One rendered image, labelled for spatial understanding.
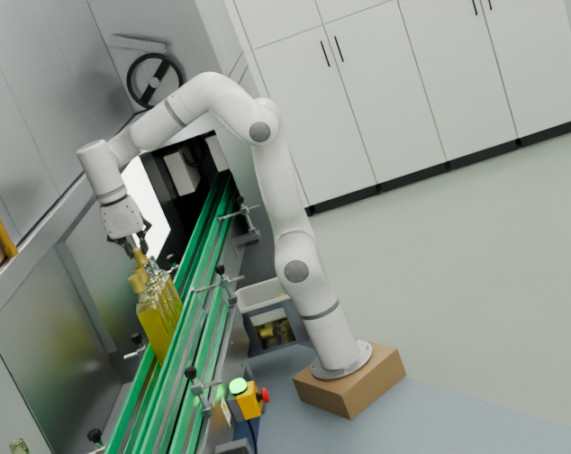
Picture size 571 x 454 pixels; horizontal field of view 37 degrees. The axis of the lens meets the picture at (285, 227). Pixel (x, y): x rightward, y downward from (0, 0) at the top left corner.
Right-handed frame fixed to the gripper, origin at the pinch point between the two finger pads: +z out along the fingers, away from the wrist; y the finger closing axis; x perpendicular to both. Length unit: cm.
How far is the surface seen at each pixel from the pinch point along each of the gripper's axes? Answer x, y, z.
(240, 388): -27.8, 20.2, 35.7
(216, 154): 111, 6, 8
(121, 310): -0.1, -12.0, 16.0
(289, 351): 35, 21, 62
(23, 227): -25.6, -14.7, -22.1
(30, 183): -11.3, -14.8, -29.2
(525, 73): 377, 168, 85
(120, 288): 6.1, -12.0, 11.9
